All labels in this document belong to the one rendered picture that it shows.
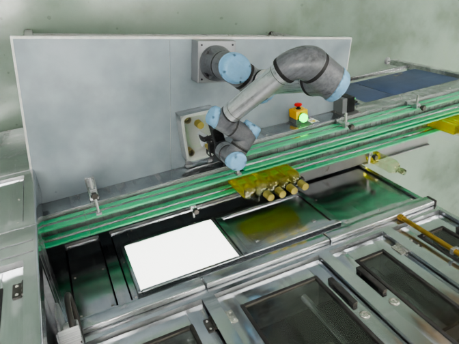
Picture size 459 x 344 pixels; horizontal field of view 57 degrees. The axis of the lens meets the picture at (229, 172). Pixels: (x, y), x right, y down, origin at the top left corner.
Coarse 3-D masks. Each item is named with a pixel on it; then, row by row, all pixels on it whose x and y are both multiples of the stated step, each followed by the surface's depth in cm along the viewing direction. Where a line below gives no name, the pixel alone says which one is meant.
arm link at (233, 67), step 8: (216, 56) 172; (224, 56) 166; (232, 56) 164; (240, 56) 164; (216, 64) 170; (224, 64) 164; (232, 64) 164; (240, 64) 165; (248, 64) 166; (216, 72) 172; (224, 72) 165; (232, 72) 165; (240, 72) 166; (248, 72) 167; (224, 80) 171; (232, 80) 166; (240, 80) 167; (248, 80) 169; (240, 88) 172
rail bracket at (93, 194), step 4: (88, 176) 180; (92, 176) 180; (88, 180) 178; (92, 180) 178; (88, 184) 178; (92, 184) 170; (88, 188) 180; (92, 188) 171; (96, 188) 182; (88, 192) 181; (92, 192) 168; (96, 192) 171; (88, 196) 187; (92, 196) 167; (96, 196) 167; (92, 200) 183; (96, 200) 173; (96, 204) 174; (96, 208) 175; (96, 212) 176; (100, 212) 175
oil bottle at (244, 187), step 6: (228, 180) 204; (234, 180) 196; (240, 180) 195; (246, 180) 194; (234, 186) 198; (240, 186) 190; (246, 186) 189; (252, 186) 189; (240, 192) 192; (246, 192) 187; (246, 198) 188
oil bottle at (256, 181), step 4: (244, 176) 199; (248, 176) 198; (252, 176) 197; (256, 176) 197; (248, 180) 195; (252, 180) 194; (256, 180) 193; (260, 180) 193; (256, 184) 190; (260, 184) 190; (264, 184) 190; (256, 188) 189; (260, 188) 188; (256, 192) 190; (260, 192) 189
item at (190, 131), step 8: (200, 112) 190; (192, 120) 198; (200, 120) 199; (184, 128) 190; (192, 128) 199; (208, 128) 203; (184, 136) 191; (192, 136) 201; (184, 144) 193; (192, 144) 202; (200, 144) 204; (200, 152) 202; (208, 152) 202; (192, 160) 198
